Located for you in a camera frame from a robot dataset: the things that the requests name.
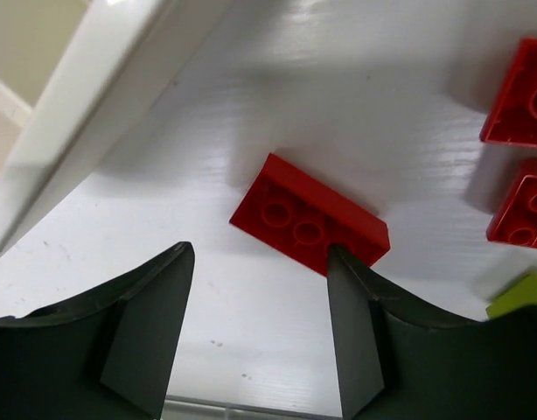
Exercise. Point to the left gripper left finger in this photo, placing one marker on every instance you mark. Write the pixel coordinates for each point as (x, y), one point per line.
(106, 353)

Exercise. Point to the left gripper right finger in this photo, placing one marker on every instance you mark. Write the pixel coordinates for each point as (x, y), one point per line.
(401, 357)

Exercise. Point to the red long lego brick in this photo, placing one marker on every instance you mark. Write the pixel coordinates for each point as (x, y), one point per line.
(301, 217)

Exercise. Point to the green long lego brick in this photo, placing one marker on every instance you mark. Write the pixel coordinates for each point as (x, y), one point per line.
(522, 292)

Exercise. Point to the red sloped lego middle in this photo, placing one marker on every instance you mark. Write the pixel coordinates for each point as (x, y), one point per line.
(515, 222)

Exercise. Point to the red sloped lego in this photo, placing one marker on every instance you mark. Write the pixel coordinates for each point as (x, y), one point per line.
(515, 222)
(512, 119)

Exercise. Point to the red sloped lego upper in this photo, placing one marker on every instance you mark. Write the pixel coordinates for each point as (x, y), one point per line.
(512, 119)

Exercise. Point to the left white divided container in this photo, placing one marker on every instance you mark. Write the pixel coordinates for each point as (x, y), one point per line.
(120, 59)

